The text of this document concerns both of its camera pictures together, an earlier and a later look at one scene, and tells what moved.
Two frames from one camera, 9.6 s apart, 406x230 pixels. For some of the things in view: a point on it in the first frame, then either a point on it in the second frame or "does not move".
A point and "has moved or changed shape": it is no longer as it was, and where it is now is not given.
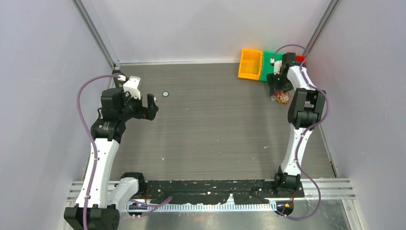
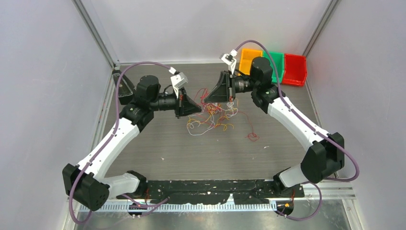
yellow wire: [282, 101] has moved or changed shape
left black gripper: [144, 112] to [184, 106]
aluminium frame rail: [332, 189] does not move
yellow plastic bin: [250, 64] does not move
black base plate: [208, 192] does not move
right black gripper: [271, 78] to [225, 90]
